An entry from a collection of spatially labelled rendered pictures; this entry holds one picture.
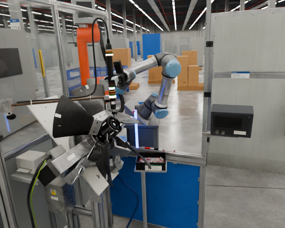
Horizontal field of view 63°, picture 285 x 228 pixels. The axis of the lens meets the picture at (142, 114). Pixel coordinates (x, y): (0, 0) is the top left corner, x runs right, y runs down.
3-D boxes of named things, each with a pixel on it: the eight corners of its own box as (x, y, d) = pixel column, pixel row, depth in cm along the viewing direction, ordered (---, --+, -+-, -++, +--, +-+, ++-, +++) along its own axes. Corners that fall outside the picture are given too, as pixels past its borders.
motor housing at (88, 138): (88, 169, 141) (101, 159, 135) (64, 140, 141) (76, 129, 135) (106, 153, 161) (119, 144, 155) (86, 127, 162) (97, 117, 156)
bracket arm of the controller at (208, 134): (202, 135, 167) (202, 131, 166) (202, 134, 170) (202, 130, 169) (237, 139, 158) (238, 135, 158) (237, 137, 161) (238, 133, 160)
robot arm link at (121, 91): (120, 87, 180) (127, 77, 175) (124, 96, 172) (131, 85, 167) (111, 85, 176) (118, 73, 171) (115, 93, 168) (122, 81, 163)
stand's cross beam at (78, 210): (72, 212, 166) (71, 208, 164) (75, 209, 169) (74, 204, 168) (94, 219, 159) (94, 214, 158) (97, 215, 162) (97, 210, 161)
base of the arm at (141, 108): (136, 104, 218) (143, 97, 215) (149, 114, 222) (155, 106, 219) (135, 111, 205) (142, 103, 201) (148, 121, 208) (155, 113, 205)
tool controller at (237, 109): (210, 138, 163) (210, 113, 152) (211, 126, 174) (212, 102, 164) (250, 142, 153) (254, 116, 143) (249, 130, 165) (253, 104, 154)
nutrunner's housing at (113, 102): (111, 115, 146) (105, 38, 133) (110, 113, 149) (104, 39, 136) (117, 114, 147) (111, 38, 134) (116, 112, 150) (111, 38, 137)
